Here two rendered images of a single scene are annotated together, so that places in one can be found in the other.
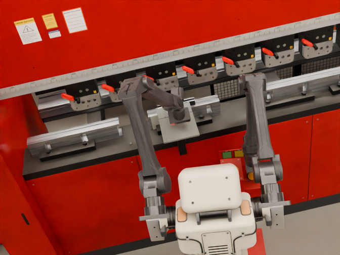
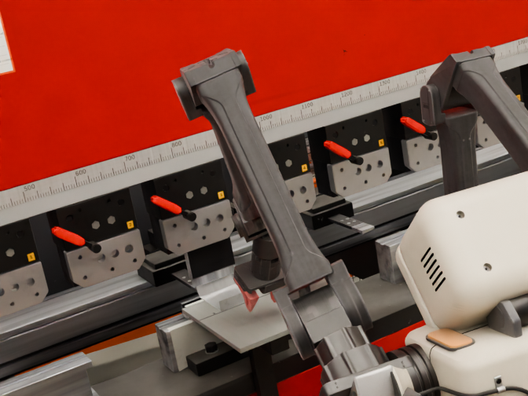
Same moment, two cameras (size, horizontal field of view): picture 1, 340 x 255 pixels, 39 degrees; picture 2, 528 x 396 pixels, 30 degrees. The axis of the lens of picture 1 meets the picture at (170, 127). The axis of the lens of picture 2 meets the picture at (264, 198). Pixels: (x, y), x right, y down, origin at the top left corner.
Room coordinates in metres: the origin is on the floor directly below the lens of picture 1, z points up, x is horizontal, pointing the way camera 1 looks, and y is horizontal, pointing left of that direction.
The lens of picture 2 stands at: (0.18, 0.63, 1.77)
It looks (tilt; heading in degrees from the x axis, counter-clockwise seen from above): 17 degrees down; 336
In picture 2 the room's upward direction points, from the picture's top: 10 degrees counter-clockwise
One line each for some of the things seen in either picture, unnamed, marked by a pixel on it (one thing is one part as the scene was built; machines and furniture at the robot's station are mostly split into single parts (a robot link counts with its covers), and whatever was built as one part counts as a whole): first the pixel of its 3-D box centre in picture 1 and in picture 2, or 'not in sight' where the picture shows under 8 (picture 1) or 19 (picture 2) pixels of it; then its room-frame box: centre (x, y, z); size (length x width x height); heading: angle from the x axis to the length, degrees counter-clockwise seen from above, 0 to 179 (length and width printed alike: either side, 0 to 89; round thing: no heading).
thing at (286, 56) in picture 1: (277, 47); (421, 128); (1.98, -0.61, 1.21); 0.15 x 0.09 x 0.17; 91
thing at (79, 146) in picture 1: (68, 150); not in sight; (1.90, 0.56, 0.89); 0.30 x 0.05 x 0.03; 91
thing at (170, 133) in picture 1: (177, 122); (249, 314); (1.82, -0.04, 1.00); 0.26 x 0.18 x 0.01; 1
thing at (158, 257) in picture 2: not in sight; (181, 271); (2.13, -0.02, 1.01); 0.26 x 0.12 x 0.05; 1
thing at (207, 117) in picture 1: (184, 124); (254, 340); (1.91, -0.08, 0.89); 0.30 x 0.05 x 0.03; 91
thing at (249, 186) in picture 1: (241, 172); not in sight; (1.62, -0.31, 0.75); 0.20 x 0.16 x 0.18; 82
